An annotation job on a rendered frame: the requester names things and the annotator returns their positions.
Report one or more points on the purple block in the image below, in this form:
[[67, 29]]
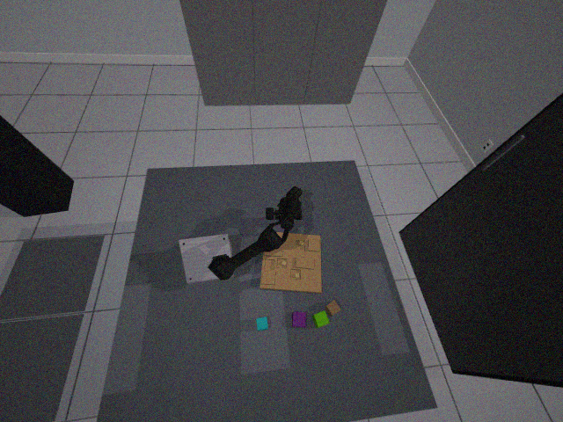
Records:
[[299, 319]]

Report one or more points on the teal block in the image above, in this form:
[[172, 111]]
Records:
[[262, 323]]

